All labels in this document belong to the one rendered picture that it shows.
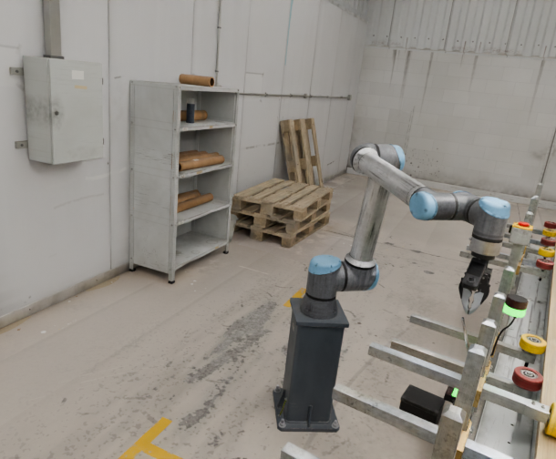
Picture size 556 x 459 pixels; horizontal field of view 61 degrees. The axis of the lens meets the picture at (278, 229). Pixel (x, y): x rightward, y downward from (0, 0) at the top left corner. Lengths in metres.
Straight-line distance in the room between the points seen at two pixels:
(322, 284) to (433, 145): 7.30
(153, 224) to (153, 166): 0.47
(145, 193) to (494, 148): 6.83
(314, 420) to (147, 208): 2.15
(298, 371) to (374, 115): 7.57
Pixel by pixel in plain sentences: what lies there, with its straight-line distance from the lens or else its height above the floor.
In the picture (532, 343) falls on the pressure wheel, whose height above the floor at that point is 0.91.
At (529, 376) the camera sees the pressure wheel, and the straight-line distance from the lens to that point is 1.63.
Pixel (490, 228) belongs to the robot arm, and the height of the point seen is 1.30.
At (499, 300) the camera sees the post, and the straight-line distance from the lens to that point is 1.58.
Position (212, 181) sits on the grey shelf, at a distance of 4.53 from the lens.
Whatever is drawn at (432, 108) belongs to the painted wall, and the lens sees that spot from 9.31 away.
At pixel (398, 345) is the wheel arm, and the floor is 0.85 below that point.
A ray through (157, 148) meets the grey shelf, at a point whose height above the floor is 1.07.
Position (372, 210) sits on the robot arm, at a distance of 2.15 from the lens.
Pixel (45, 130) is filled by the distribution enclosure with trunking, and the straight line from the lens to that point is 3.11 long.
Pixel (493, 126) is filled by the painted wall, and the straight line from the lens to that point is 9.25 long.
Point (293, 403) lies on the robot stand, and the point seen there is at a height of 0.13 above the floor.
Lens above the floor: 1.66
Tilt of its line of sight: 18 degrees down
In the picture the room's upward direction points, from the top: 6 degrees clockwise
